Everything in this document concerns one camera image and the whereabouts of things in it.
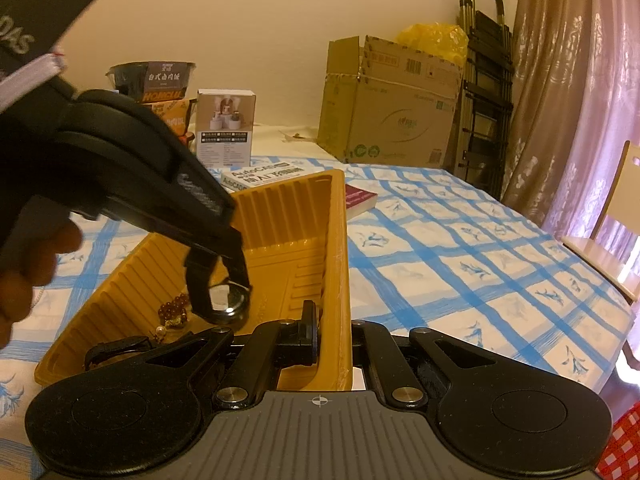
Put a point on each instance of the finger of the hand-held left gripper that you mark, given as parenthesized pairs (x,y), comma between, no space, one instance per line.
(210,195)
(170,230)

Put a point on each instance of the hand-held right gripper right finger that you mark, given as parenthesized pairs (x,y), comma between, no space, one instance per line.
(372,342)

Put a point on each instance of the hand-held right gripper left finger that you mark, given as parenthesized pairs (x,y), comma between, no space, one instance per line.
(310,332)

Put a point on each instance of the yellow plastic tray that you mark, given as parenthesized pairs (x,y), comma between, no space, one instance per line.
(280,220)

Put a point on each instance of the person's left forearm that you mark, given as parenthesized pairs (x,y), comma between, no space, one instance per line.
(45,5)

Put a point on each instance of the person's left hand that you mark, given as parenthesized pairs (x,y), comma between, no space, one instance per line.
(30,280)

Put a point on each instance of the white book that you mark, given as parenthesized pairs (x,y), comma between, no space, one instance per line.
(265,172)

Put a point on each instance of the white product box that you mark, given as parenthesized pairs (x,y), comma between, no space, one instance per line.
(225,130)

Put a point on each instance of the orange snack box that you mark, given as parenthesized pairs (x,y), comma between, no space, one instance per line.
(175,115)

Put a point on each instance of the black instant noodle bowl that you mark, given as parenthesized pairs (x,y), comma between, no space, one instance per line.
(150,77)

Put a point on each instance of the small white pearl ornament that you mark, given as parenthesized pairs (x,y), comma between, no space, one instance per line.
(160,331)

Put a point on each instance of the blue checked tablecloth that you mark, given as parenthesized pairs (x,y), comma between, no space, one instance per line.
(450,260)

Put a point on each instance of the maroon book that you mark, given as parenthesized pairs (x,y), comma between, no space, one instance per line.
(360,200)

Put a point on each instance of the open cardboard box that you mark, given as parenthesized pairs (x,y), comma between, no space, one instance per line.
(395,110)

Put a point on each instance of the wooden chair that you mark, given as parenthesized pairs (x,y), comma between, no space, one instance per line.
(610,245)

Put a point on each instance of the red checkered cloth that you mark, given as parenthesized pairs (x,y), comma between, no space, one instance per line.
(620,445)

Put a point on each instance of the yellow plastic bag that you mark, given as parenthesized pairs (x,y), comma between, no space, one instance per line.
(435,40)

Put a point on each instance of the black folding step ladder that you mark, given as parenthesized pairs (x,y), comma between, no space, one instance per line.
(487,85)

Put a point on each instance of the brown curtain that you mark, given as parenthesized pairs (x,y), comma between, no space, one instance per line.
(550,85)

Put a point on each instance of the pink sheer curtain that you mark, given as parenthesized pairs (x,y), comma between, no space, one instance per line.
(615,85)

